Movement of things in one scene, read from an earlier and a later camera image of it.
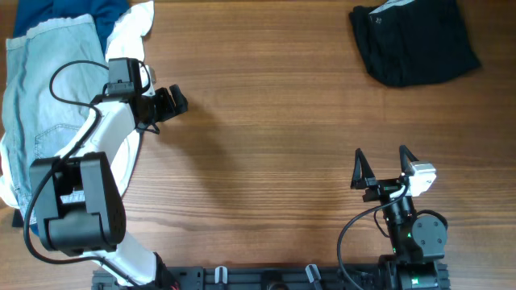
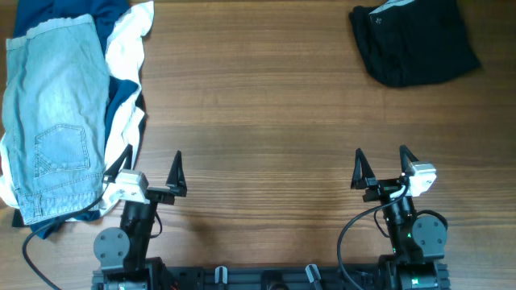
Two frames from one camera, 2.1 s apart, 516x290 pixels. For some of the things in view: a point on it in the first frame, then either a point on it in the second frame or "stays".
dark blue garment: [31, 15] stays
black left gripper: [167, 109] to [175, 184]
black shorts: [409, 42] stays
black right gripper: [381, 188] stays
